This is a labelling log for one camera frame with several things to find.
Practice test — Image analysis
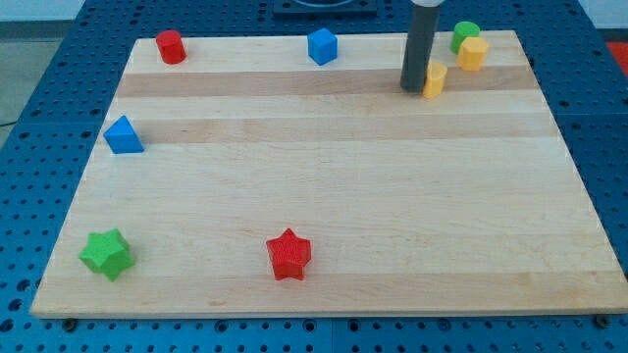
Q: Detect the yellow block near tool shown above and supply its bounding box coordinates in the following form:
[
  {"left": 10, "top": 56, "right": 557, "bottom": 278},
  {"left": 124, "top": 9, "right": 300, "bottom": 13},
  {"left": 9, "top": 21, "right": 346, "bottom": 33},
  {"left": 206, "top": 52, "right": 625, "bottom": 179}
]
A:
[{"left": 423, "top": 62, "right": 448, "bottom": 99}]

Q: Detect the yellow hexagonal block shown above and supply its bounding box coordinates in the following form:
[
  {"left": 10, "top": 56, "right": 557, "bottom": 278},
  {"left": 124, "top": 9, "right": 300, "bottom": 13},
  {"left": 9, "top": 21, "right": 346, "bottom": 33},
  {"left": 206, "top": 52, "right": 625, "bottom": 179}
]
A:
[{"left": 456, "top": 37, "right": 490, "bottom": 72}]

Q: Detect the red star block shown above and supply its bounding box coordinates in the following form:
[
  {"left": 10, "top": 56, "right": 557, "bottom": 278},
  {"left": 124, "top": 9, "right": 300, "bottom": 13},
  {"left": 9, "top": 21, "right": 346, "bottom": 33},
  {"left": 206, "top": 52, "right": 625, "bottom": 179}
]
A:
[{"left": 266, "top": 228, "right": 312, "bottom": 280}]

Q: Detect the light wooden board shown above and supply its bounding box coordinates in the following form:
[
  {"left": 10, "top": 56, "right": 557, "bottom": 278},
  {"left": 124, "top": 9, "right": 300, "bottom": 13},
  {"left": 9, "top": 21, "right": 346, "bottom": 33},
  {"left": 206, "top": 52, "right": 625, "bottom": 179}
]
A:
[{"left": 31, "top": 30, "right": 627, "bottom": 319}]

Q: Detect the green star block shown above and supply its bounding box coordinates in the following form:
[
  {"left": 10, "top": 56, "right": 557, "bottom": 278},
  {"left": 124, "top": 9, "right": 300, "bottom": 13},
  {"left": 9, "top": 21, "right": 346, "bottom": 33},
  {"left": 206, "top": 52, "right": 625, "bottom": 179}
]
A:
[{"left": 78, "top": 228, "right": 135, "bottom": 281}]

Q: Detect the blue cube block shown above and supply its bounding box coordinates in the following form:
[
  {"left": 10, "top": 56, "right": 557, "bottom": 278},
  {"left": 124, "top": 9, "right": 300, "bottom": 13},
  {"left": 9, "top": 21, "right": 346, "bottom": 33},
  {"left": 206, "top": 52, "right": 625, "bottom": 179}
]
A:
[{"left": 307, "top": 28, "right": 338, "bottom": 66}]

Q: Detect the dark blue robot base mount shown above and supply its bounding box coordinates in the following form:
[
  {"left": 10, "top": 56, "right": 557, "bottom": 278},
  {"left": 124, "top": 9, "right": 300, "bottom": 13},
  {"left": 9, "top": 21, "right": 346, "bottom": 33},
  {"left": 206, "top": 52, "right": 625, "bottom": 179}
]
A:
[{"left": 271, "top": 0, "right": 378, "bottom": 17}]

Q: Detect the green cylinder block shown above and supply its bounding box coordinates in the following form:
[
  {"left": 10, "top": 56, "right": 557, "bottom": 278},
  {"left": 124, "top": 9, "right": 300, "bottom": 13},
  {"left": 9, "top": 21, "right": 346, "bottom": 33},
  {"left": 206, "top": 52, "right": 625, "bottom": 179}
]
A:
[{"left": 449, "top": 21, "right": 481, "bottom": 54}]

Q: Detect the red cylinder block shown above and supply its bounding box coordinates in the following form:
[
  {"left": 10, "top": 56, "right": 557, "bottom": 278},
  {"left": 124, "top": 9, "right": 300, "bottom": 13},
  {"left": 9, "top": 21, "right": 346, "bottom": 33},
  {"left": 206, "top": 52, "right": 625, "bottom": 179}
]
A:
[{"left": 155, "top": 29, "right": 186, "bottom": 65}]

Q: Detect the blue triangular block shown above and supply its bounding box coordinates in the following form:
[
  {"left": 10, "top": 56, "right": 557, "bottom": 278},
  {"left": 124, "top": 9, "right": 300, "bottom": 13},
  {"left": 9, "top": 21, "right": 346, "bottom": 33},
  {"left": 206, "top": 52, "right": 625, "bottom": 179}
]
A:
[{"left": 104, "top": 116, "right": 144, "bottom": 154}]

